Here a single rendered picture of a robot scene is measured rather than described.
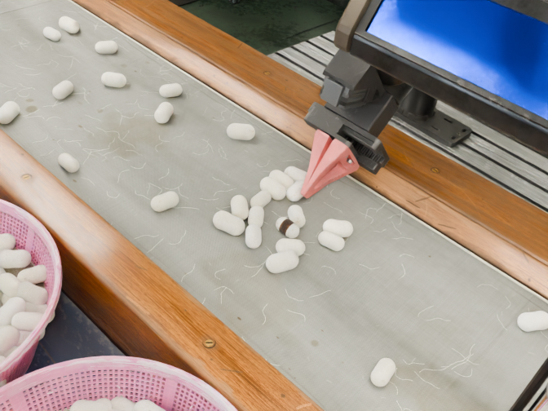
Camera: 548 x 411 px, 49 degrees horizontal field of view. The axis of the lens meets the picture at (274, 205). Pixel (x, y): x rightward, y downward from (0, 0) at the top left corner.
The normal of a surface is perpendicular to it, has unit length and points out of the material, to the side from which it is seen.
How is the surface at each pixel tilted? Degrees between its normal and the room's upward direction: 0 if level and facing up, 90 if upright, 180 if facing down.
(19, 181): 0
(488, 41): 58
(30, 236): 72
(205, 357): 0
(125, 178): 0
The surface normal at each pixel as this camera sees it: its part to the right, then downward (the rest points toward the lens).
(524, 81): -0.50, -0.04
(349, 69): -0.34, -0.29
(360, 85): 0.72, 0.52
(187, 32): 0.12, -0.74
